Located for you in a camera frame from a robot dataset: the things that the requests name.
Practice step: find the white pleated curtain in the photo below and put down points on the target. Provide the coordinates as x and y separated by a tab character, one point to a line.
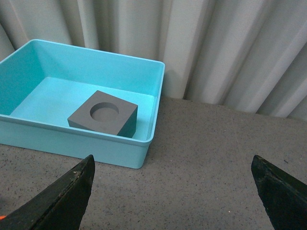
249	55

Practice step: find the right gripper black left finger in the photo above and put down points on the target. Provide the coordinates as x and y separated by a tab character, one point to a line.
61	206

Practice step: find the light blue plastic box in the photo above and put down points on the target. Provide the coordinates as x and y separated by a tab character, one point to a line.
42	83

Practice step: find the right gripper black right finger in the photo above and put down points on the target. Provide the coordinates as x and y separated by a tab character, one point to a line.
283	196

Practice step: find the gray block with round recess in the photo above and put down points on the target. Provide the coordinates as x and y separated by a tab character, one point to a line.
105	113

